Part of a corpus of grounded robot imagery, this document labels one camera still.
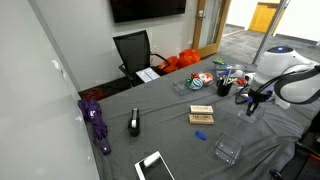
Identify clear square bowl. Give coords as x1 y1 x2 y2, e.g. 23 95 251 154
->
238 104 265 123
214 133 244 165

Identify wooden block far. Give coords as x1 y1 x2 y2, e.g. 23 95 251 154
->
190 105 213 114

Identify clear supply box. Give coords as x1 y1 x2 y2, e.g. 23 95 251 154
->
215 64 246 78

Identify colourful ball bowl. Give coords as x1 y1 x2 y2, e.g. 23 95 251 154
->
187 78 203 90

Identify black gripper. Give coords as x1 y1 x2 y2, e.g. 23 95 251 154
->
246 90 272 117

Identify wooden block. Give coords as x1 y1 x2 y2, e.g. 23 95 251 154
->
190 105 213 114
189 114 214 125

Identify black pen cup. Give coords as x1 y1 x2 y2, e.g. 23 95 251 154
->
217 80 232 97

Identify grey table cloth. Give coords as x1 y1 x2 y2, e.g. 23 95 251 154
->
93 59 320 180

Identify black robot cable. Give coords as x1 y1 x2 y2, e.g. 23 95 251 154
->
234 64 320 106

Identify wooden door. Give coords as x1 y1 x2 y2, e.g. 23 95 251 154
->
192 0 231 58

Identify red white ball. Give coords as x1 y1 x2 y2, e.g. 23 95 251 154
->
199 73 213 85

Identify blue eraser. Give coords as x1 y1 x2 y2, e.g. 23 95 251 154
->
195 130 207 140

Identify wooden block near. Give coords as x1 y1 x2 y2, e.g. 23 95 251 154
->
189 114 214 125

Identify black mesh office chair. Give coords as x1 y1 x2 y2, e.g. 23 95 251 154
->
113 30 171 88

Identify clear tray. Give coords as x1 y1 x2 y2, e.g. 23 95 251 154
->
173 79 195 96

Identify black wall television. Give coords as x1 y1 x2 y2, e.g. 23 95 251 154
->
110 0 186 23

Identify green handled scissors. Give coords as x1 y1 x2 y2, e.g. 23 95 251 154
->
213 58 228 66

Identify purple folded umbrella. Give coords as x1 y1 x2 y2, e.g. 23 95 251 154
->
78 99 111 155

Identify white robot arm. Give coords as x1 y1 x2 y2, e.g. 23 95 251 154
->
246 46 320 116

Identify white framed black tablet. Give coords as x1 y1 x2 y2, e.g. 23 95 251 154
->
134 151 175 180

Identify white paper on chair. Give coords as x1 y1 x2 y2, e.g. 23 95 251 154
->
136 68 160 83

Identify orange bag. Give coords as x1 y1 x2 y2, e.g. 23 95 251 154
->
157 49 200 73

